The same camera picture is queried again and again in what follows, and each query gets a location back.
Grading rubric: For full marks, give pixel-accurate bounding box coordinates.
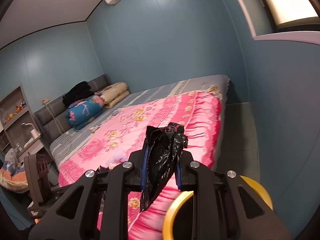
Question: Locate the black plastic bag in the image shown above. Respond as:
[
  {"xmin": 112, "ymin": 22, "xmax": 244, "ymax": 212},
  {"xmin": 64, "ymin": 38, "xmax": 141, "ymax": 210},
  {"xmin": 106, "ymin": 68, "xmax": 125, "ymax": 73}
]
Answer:
[{"xmin": 140, "ymin": 122, "xmax": 188, "ymax": 212}]

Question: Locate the grey upholstered headboard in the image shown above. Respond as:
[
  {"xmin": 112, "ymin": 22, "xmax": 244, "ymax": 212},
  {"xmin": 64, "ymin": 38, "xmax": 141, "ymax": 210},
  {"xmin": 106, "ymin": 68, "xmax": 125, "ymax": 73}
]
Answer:
[{"xmin": 34, "ymin": 74, "xmax": 110, "ymax": 143}]

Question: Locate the grey striped bed mattress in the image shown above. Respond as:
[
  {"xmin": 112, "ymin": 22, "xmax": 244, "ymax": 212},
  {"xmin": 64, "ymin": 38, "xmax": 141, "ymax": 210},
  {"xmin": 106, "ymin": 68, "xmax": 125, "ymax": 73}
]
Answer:
[{"xmin": 50, "ymin": 75, "xmax": 230, "ymax": 167}]

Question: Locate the black clothing pile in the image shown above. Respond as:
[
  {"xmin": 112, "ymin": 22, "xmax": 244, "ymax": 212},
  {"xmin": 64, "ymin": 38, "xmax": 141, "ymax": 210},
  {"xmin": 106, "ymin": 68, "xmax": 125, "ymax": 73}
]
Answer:
[{"xmin": 62, "ymin": 81, "xmax": 94, "ymax": 108}]

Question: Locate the white desk lamp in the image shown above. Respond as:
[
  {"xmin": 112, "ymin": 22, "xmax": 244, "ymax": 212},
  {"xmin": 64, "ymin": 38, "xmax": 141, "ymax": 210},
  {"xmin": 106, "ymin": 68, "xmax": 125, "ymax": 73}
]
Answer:
[{"xmin": 21, "ymin": 122, "xmax": 41, "ymax": 140}]

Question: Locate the white charging cable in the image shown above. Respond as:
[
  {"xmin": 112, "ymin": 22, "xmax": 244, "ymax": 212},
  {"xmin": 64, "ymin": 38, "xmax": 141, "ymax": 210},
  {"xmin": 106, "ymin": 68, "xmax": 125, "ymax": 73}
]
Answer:
[{"xmin": 46, "ymin": 103, "xmax": 83, "ymax": 159}]

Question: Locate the blue floral folded quilt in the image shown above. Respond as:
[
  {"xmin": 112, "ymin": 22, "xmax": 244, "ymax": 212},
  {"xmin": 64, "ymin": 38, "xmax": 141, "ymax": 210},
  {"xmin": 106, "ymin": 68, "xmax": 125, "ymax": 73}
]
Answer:
[{"xmin": 65, "ymin": 95, "xmax": 104, "ymax": 131}]

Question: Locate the pink floral quilt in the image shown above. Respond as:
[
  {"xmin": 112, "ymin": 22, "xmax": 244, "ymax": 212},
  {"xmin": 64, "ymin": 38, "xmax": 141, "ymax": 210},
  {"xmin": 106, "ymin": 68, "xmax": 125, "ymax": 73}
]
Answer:
[{"xmin": 59, "ymin": 91, "xmax": 222, "ymax": 239}]

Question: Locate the wall power socket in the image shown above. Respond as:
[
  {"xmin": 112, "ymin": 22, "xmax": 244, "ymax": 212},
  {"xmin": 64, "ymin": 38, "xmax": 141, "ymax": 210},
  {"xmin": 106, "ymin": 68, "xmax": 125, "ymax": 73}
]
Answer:
[{"xmin": 41, "ymin": 98, "xmax": 50, "ymax": 105}]

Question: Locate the yellow rimmed black trash bin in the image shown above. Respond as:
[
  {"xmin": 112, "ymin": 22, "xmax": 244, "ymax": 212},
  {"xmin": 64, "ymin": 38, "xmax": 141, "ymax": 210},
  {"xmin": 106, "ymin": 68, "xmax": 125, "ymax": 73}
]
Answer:
[{"xmin": 162, "ymin": 176, "xmax": 273, "ymax": 239}]

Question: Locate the window with white frame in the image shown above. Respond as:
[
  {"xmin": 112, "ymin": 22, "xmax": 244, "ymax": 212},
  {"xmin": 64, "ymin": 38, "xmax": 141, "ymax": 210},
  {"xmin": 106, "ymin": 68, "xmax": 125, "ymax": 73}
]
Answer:
[{"xmin": 238, "ymin": 0, "xmax": 319, "ymax": 44}]

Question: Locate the purple foam net bundle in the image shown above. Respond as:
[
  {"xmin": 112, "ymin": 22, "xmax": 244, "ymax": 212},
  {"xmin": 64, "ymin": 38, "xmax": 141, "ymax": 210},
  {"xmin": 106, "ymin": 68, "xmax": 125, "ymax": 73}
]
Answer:
[{"xmin": 108, "ymin": 150, "xmax": 129, "ymax": 169}]

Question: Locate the orange grey blanket on chair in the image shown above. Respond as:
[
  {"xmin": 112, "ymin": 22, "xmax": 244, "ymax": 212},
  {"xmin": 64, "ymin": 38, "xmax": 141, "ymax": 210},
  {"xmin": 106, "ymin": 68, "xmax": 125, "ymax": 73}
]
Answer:
[{"xmin": 0, "ymin": 148, "xmax": 29, "ymax": 193}]

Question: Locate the small cloth item on bed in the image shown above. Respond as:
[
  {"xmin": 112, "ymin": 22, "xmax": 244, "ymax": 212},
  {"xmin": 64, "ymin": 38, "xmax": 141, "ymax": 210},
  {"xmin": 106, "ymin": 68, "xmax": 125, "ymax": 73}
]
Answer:
[{"xmin": 89, "ymin": 125, "xmax": 101, "ymax": 133}]

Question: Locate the beige folded quilt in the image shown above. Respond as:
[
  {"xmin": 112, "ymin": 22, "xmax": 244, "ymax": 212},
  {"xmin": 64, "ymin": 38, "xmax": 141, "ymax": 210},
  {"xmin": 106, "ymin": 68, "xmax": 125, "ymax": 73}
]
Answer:
[{"xmin": 100, "ymin": 82, "xmax": 130, "ymax": 108}]

